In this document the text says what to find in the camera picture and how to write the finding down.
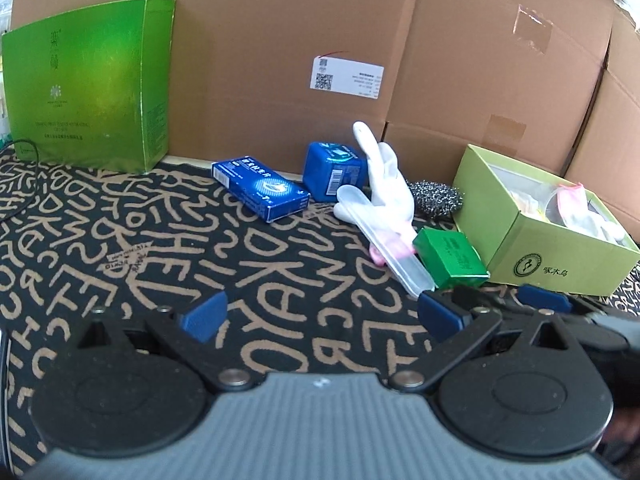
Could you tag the black patterned tablecloth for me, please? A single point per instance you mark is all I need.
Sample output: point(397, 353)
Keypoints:
point(150, 270)

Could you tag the flat blue medicine box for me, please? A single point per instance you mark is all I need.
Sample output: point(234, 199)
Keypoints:
point(260, 190)

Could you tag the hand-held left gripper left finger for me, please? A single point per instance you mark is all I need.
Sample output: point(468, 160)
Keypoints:
point(205, 315)

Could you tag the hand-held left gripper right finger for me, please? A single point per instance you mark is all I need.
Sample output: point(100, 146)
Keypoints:
point(442, 315)

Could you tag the white shipping label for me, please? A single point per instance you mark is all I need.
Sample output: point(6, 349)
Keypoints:
point(347, 79)

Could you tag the large brown cardboard box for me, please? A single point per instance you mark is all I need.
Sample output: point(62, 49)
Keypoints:
point(250, 60)

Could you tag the white glove with pink cuff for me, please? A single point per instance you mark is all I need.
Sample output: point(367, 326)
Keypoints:
point(607, 225)
point(390, 185)

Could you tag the large bright green box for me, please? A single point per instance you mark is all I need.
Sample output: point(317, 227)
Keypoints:
point(85, 85)

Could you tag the blue cube box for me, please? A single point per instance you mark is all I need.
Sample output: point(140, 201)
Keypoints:
point(332, 172)

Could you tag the small plain green box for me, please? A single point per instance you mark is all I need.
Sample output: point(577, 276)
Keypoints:
point(450, 257)

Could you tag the steel wool scourer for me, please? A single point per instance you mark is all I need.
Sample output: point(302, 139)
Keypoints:
point(435, 200)

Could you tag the clear plastic case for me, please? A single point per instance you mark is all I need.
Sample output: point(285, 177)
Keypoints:
point(400, 260)

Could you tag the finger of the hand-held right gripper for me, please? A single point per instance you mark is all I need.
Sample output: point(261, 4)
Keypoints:
point(487, 302)
point(545, 299)

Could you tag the light green box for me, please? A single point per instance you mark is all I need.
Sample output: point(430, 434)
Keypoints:
point(550, 260)

